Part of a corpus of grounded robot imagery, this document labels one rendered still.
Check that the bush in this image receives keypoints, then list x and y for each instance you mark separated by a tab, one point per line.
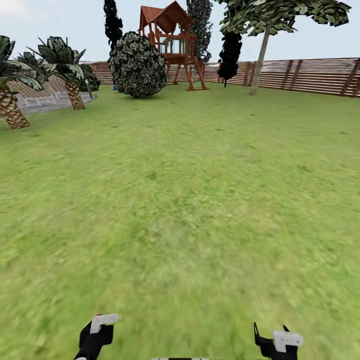
64	62
137	66
8	106
29	58
91	84

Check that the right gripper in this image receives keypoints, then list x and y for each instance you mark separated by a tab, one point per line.
268	348

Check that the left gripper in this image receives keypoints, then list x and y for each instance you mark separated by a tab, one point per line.
103	337

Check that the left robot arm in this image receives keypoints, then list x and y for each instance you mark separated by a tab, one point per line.
95	335

